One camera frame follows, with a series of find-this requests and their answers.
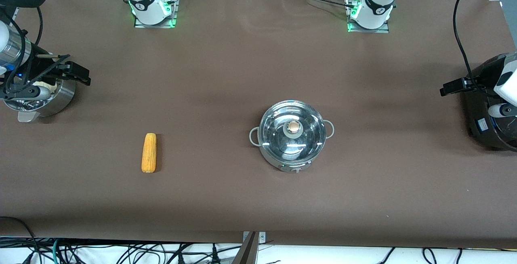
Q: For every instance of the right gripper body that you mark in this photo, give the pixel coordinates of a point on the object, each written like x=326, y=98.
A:
x=36, y=71

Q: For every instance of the yellow corn cob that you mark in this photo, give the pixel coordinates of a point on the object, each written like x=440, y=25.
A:
x=148, y=153

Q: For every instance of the round glass pot lid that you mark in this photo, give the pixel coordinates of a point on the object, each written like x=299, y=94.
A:
x=274, y=135

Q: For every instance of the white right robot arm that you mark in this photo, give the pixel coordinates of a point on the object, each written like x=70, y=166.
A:
x=145, y=1

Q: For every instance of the stainless steel steamer pot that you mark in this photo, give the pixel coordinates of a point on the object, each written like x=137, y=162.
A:
x=60, y=98

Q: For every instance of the grey electric cooking pot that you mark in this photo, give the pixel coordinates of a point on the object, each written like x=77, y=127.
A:
x=295, y=168

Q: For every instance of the white steamed bun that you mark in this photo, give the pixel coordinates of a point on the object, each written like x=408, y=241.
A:
x=44, y=84

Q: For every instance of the black rice cooker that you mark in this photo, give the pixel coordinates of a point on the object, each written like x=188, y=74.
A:
x=480, y=135

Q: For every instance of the brown table cover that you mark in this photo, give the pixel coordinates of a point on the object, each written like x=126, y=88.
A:
x=242, y=74

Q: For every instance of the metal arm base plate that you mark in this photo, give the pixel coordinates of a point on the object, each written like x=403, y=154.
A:
x=171, y=13
x=381, y=29

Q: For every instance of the small metal mounting bracket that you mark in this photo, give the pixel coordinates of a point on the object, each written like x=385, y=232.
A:
x=261, y=236

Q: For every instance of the dark camera stand post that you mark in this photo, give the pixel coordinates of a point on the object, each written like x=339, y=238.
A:
x=246, y=254

